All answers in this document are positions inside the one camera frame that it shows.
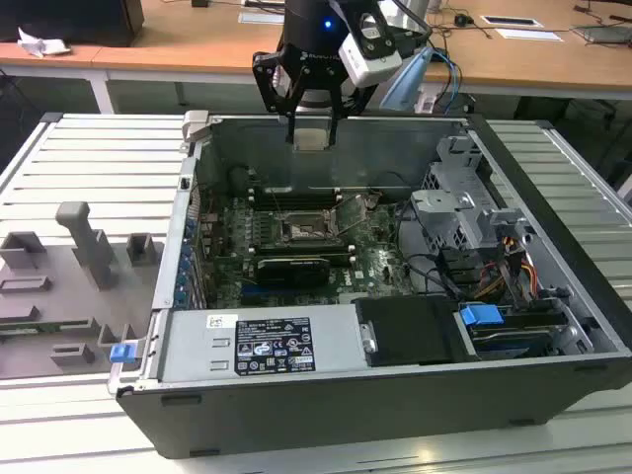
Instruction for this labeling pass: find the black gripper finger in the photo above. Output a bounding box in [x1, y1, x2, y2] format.
[327, 72, 380, 147]
[252, 42, 310, 145]

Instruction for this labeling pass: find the silver-topped CPU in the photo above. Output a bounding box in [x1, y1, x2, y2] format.
[293, 126, 333, 151]

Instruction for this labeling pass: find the metal socket cover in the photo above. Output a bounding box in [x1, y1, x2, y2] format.
[328, 195, 371, 238]

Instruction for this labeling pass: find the CPU socket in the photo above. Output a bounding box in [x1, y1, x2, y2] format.
[277, 207, 345, 248]

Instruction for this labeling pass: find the white power adapter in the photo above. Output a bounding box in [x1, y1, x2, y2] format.
[414, 83, 438, 114]

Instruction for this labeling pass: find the grey plastic case latch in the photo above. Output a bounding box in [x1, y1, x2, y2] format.
[181, 109, 213, 144]

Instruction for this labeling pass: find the wooden desk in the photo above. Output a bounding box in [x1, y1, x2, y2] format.
[0, 0, 632, 118]

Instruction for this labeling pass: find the grey metal drive cage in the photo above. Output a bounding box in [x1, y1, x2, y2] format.
[408, 135, 534, 258]

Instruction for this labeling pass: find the low-profile graphics card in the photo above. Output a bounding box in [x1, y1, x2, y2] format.
[255, 255, 331, 289]

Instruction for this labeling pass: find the green motherboard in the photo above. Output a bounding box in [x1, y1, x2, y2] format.
[197, 190, 434, 308]

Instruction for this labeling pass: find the black plastic shroud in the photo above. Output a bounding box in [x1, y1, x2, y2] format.
[354, 294, 478, 369]

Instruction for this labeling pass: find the white paper sheet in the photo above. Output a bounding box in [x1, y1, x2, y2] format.
[495, 27, 568, 44]

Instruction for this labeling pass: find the hard disk in blue carrier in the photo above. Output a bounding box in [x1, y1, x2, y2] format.
[457, 304, 567, 360]

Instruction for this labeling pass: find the grey power supply unit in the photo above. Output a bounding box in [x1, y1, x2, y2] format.
[160, 303, 369, 384]

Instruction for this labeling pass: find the black box on desk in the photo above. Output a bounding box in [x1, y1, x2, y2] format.
[0, 0, 145, 48]

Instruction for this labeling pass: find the crumpled white paper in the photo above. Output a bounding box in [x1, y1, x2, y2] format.
[17, 27, 71, 59]

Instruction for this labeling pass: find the blue case latch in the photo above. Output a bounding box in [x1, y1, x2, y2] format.
[110, 343, 137, 366]

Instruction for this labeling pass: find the black and grey PC case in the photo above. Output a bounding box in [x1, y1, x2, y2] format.
[109, 109, 632, 460]

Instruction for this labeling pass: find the grey parts rack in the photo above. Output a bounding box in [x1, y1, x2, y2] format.
[0, 199, 167, 381]

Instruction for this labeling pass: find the green RAM stick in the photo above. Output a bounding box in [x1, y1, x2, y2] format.
[0, 320, 68, 336]

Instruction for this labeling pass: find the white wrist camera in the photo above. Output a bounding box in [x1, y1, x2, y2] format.
[338, 12, 404, 88]

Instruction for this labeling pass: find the grey desk cable hatch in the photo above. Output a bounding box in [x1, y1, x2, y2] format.
[238, 10, 287, 26]
[481, 14, 543, 28]

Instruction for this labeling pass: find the yellow red power wire bundle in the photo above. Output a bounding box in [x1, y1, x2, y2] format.
[471, 235, 542, 305]

